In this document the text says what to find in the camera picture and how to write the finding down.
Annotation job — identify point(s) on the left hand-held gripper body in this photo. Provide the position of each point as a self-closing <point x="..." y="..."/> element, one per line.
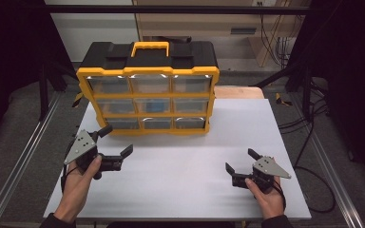
<point x="84" y="150"/>

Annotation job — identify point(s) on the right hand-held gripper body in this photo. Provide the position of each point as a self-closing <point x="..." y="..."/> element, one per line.
<point x="263" y="174"/>

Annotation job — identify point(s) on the single clear plastic drawer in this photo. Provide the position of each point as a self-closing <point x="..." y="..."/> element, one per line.
<point x="138" y="106"/>

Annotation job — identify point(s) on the yellow black drawer organizer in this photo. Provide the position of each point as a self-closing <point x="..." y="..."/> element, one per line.
<point x="152" y="57"/>

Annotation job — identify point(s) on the person's right hand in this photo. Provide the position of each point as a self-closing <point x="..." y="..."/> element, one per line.
<point x="269" y="202"/>

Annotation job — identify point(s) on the person's left hand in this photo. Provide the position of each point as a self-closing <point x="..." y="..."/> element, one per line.
<point x="76" y="190"/>

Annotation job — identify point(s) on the yellow black tape strip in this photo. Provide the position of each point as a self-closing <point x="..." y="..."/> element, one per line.
<point x="280" y="99"/>
<point x="77" y="100"/>

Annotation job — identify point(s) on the set of clear organizer drawers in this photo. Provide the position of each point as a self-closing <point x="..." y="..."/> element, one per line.
<point x="109" y="85"/>

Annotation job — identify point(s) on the wooden board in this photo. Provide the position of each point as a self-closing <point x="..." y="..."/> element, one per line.
<point x="239" y="92"/>

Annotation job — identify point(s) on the black metal stand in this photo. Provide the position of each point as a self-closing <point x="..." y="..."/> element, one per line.
<point x="306" y="95"/>
<point x="43" y="95"/>

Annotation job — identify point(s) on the black horizontal bar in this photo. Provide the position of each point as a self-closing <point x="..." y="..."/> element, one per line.
<point x="107" y="9"/>

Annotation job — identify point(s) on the black curtain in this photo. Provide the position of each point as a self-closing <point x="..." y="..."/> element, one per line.
<point x="9" y="47"/>
<point x="355" y="63"/>

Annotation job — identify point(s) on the aluminium rail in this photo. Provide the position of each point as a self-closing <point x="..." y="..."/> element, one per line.
<point x="318" y="148"/>
<point x="22" y="161"/>

